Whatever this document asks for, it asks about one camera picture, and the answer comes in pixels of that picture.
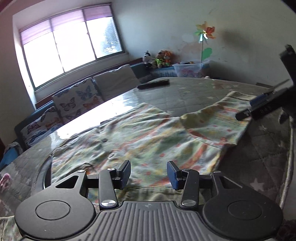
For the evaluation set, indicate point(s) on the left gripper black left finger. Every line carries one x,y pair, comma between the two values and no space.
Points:
123,175

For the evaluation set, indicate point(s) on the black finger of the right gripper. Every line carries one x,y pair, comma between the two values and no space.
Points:
261,98
244,114

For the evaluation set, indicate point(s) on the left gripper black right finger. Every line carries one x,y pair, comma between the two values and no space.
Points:
175,175

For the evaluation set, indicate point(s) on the floral patterned children's garment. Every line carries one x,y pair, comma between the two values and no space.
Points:
146,136

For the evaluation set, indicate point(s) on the clear plastic storage box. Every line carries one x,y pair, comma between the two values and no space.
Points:
193,69

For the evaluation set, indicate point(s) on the round recessed table basin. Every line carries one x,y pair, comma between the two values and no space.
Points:
44,176

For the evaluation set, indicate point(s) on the black remote control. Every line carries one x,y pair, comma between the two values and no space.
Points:
154,84

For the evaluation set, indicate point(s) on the colourful paper pinwheel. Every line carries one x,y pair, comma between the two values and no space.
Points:
204,33

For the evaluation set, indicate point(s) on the butterfly print cushion upright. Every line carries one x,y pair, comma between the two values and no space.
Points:
78,99

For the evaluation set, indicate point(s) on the plain beige cushion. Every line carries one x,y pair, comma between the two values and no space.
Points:
116,82

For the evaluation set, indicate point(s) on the butterfly print cushion lying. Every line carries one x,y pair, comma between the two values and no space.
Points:
43,126

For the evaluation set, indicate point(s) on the orange plush toy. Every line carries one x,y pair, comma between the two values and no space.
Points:
167,58

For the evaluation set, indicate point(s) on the brown plush toy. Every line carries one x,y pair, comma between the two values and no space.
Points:
159,59

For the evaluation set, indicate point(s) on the blue corner sofa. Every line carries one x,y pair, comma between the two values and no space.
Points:
143,75

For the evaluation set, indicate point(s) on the black and white plush toy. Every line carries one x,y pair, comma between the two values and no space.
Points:
147,60

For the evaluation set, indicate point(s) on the pink small object on table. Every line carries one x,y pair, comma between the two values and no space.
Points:
5,182

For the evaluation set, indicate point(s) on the window with frame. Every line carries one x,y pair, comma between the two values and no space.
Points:
67,41

